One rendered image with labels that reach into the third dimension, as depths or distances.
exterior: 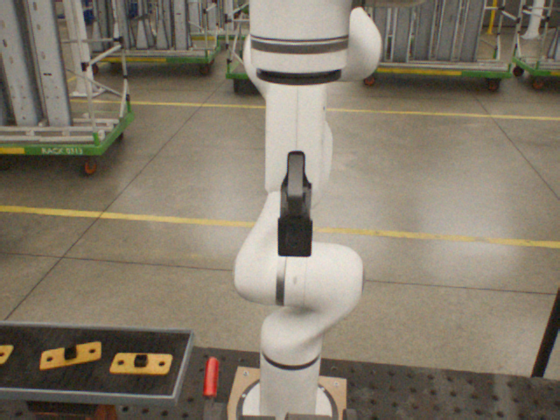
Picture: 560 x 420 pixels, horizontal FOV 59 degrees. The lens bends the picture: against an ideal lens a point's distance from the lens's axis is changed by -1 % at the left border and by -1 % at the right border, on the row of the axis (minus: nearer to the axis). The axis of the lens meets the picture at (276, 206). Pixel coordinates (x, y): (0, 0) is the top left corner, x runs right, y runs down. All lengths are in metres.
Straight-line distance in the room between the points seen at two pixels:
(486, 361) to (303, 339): 1.75
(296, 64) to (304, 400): 0.77
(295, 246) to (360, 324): 2.19
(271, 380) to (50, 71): 3.97
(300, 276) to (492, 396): 0.74
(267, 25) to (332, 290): 0.54
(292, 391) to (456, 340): 1.72
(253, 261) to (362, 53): 0.38
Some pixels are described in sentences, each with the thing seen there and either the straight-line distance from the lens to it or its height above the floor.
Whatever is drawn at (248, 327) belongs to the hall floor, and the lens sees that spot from 2.59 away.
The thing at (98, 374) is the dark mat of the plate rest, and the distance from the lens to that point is 0.79.
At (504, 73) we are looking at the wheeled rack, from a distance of 7.21.
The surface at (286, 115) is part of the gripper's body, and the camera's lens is 0.42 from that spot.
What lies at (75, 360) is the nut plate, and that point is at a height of 1.16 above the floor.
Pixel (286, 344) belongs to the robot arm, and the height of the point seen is 1.05.
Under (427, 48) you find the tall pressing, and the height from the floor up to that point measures 0.46.
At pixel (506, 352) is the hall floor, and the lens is 2.69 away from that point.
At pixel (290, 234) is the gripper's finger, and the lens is 0.45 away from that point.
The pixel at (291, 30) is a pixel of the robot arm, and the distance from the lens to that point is 0.41.
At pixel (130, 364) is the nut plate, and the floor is 1.16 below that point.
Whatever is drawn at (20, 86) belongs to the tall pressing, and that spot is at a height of 0.66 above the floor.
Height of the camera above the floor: 1.70
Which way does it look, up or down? 27 degrees down
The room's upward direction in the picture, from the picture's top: straight up
